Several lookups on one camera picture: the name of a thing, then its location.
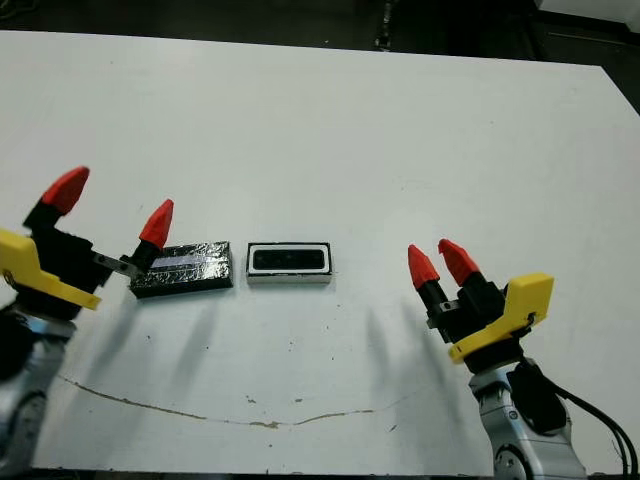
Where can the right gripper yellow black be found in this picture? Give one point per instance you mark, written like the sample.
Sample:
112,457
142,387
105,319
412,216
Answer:
482,325

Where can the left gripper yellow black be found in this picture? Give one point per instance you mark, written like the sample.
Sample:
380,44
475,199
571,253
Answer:
55,270

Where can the black box lid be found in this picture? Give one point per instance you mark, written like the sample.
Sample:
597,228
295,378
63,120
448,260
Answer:
200,272

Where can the black camera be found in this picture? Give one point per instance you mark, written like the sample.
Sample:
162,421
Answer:
287,259

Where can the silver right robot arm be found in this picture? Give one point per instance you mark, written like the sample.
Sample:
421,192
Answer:
530,440

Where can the white cabinet edge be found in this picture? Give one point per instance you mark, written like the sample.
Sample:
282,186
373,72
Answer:
590,7

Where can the white-lined camera box base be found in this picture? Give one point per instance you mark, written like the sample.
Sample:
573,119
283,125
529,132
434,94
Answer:
289,279

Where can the black ribbed post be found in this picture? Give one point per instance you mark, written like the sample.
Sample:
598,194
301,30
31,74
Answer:
386,22

